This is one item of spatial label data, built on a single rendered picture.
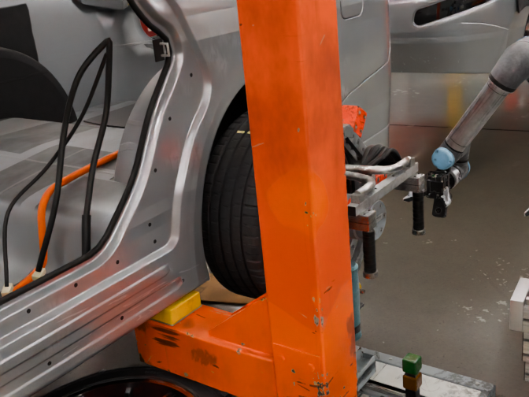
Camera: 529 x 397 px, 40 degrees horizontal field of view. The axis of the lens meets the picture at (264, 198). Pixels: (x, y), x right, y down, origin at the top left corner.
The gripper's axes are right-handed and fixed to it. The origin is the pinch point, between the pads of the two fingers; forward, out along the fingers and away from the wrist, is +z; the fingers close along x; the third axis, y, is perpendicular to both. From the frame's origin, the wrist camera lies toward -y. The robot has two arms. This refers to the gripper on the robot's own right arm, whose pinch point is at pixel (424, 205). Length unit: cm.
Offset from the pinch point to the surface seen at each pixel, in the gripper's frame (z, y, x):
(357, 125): 5.1, 27.1, -20.6
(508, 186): -244, -83, -41
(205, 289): -43, -82, -138
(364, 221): 41.5, 10.2, -1.0
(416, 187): 7.5, 8.8, 0.6
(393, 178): 17.7, 15.0, -2.4
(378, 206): 20.9, 6.3, -6.5
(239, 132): 36, 31, -46
